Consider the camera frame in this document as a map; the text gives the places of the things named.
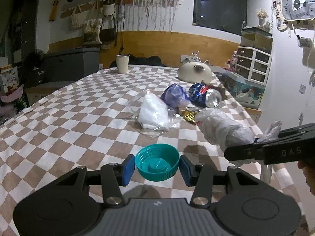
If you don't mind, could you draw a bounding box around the teal plastic lid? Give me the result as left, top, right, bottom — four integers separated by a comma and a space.
135, 143, 180, 182

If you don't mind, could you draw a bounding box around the white plastic bag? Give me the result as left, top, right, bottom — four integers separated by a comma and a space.
195, 108, 282, 184

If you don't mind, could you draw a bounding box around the person right hand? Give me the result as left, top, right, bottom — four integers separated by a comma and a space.
297, 160, 315, 195

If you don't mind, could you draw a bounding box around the gold foil wrapper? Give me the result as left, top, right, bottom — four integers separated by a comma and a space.
182, 107, 201, 123

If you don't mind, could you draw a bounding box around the white tissue in clear bag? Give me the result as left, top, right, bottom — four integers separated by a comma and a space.
127, 89, 181, 138

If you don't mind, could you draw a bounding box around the glass fish tank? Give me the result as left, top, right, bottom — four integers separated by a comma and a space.
223, 72, 265, 109

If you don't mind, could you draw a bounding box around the purple plastic wrapper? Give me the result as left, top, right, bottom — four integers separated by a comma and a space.
161, 83, 190, 108

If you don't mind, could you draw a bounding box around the crushed blue soda can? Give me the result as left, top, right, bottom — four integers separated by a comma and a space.
188, 83, 222, 108

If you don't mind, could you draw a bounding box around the brown cardboard piece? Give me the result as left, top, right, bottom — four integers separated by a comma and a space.
211, 85, 227, 101

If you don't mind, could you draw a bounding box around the white drawer organizer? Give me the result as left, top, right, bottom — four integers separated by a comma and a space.
235, 46, 272, 85

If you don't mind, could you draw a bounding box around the cream cat teapot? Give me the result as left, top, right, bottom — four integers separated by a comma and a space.
177, 51, 213, 84

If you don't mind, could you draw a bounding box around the cream paper cup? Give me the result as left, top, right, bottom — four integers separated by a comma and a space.
116, 54, 129, 74

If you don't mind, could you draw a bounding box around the grey storage box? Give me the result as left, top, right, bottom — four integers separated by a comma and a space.
42, 47, 99, 82

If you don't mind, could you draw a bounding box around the dark window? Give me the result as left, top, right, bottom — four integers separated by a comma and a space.
193, 0, 247, 35

